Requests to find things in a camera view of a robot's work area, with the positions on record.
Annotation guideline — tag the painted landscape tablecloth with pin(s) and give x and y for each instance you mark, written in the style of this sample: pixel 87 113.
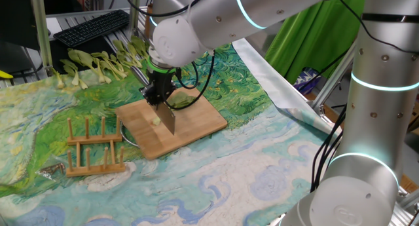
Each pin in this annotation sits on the painted landscape tablecloth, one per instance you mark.
pixel 229 173

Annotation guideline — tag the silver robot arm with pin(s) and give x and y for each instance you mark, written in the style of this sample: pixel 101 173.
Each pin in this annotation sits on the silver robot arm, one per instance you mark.
pixel 360 186

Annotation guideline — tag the clear plastic bag of screws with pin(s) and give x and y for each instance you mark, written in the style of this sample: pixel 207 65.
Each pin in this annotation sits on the clear plastic bag of screws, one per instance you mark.
pixel 54 168

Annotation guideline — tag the green curtain cloth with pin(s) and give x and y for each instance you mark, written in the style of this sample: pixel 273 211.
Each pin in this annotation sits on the green curtain cloth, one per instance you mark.
pixel 311 49

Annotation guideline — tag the green pakchoi with long stem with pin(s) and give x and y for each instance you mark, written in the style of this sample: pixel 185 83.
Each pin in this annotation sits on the green pakchoi with long stem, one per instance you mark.
pixel 183 100

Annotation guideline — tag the blue white patterned bag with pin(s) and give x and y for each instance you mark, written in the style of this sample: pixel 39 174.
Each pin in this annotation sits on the blue white patterned bag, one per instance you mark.
pixel 306 80

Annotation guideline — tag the cut pakchoi stem piece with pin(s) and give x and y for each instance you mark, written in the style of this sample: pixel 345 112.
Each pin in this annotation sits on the cut pakchoi stem piece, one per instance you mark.
pixel 156 121

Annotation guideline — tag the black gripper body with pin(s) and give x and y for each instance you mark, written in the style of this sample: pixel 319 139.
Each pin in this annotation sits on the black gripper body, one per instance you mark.
pixel 162 83

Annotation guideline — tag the spare green pakchoi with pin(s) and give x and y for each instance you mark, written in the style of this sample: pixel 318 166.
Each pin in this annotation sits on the spare green pakchoi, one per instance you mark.
pixel 139 46
pixel 59 83
pixel 131 54
pixel 80 57
pixel 109 67
pixel 74 78
pixel 83 85
pixel 124 64

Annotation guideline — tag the aluminium frame post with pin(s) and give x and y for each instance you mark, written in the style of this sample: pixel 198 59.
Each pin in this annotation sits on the aluminium frame post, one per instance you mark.
pixel 41 29
pixel 134 13

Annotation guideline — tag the black desk mat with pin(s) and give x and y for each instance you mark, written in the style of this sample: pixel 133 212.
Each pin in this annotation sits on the black desk mat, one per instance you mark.
pixel 57 50

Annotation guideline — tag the steel cleaver knife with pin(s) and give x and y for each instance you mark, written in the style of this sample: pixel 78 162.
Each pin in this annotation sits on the steel cleaver knife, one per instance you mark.
pixel 167 118

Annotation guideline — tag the small yellow object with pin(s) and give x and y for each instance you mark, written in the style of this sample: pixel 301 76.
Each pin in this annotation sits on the small yellow object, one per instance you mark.
pixel 5 75

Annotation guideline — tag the wooden cutting board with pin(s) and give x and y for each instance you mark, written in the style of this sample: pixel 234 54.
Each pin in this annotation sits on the wooden cutting board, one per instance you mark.
pixel 196 127

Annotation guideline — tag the slanted aluminium frame beam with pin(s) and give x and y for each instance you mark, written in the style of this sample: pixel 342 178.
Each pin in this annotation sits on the slanted aluminium frame beam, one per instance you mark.
pixel 330 85

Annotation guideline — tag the black monitor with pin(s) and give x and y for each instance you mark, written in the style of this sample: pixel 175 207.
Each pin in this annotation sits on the black monitor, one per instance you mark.
pixel 16 19

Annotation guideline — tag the wooden peg dish rack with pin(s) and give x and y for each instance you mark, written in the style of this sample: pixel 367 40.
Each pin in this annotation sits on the wooden peg dish rack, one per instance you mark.
pixel 95 139

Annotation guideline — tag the black computer keyboard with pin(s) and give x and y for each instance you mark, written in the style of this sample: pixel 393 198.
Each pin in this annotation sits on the black computer keyboard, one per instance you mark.
pixel 91 27

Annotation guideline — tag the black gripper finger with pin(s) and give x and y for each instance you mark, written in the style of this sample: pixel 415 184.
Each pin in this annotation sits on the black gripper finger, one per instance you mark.
pixel 151 95
pixel 170 98

